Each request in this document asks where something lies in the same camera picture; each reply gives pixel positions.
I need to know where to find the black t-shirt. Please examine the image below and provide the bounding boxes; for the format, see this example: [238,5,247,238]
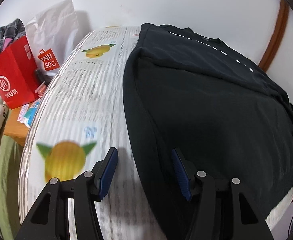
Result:
[123,23,293,239]

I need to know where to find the plaid clothes in red bag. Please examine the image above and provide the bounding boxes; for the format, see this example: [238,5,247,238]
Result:
[0,18,26,54]

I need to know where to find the green bed sheet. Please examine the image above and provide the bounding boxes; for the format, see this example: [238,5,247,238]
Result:
[0,135,23,239]

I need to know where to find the orange wooden nightstand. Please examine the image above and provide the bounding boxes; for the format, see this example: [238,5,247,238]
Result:
[3,107,29,146]

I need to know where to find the colourful small packets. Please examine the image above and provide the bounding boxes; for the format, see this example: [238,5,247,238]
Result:
[17,99,41,128]

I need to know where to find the white box with fruit print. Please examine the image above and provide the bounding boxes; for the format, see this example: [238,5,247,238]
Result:
[18,26,293,239]

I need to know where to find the red paper shopping bag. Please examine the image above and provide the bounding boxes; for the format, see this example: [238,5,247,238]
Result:
[0,36,40,109]

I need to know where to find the white Miniso plastic bag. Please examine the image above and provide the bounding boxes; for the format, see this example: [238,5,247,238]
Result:
[25,0,82,78]

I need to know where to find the brown wooden door frame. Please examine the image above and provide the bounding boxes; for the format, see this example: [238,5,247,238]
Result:
[258,0,290,72]

